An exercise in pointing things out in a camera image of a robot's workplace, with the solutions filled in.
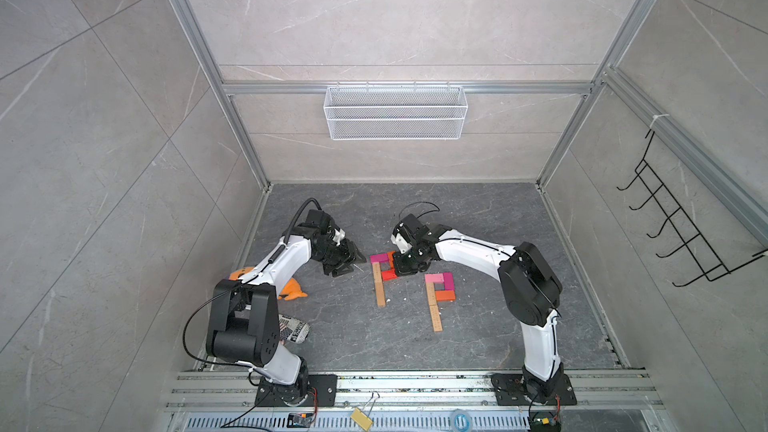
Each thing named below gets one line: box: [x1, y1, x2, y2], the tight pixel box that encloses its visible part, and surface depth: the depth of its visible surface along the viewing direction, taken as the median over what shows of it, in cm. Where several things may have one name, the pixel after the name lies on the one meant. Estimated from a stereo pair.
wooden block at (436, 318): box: [427, 296, 443, 332], surface depth 87 cm
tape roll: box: [454, 413, 471, 432], surface depth 71 cm
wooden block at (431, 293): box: [426, 282, 439, 315], surface depth 90 cm
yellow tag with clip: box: [350, 391, 380, 431], surface depth 71 cm
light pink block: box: [424, 273, 445, 284], surface depth 95 cm
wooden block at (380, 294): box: [375, 281, 386, 308], surface depth 91 cm
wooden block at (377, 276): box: [372, 262, 383, 291], surface depth 94 cm
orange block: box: [435, 290, 456, 301], surface depth 91 cm
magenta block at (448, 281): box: [444, 272, 455, 291], surface depth 95 cm
